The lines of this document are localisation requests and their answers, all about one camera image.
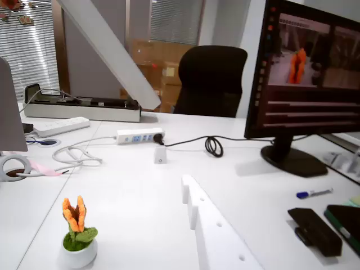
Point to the white power strip blue sockets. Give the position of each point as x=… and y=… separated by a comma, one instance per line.
x=126, y=136

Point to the black office chair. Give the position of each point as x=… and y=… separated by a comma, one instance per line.
x=208, y=78

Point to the black rectangular box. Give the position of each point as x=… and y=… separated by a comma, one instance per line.
x=315, y=227

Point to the blue capped marker pen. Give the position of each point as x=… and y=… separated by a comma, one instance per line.
x=315, y=193

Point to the brown cardboard box stack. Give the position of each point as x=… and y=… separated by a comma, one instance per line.
x=168, y=84

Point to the clear plastic stand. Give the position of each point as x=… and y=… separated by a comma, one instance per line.
x=353, y=163

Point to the dark green notebook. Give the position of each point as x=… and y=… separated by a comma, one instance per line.
x=346, y=219

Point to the grey desk partition rounded corner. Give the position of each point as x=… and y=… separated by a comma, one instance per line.
x=11, y=112

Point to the crocheted sunflower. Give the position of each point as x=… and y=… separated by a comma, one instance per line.
x=78, y=253

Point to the small white adapter cube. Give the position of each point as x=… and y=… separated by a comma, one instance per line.
x=159, y=154

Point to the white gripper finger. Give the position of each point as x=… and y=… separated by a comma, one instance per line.
x=213, y=239

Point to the black monitor with lit screen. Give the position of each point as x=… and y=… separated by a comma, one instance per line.
x=309, y=112

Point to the yellow green sticky notes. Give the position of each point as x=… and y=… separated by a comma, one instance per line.
x=355, y=201

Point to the white slanted beam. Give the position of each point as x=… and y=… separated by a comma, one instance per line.
x=112, y=50

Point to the pink ribbon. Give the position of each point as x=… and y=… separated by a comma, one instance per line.
x=42, y=168

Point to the plain white power strip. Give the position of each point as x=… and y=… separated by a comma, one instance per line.
x=62, y=126

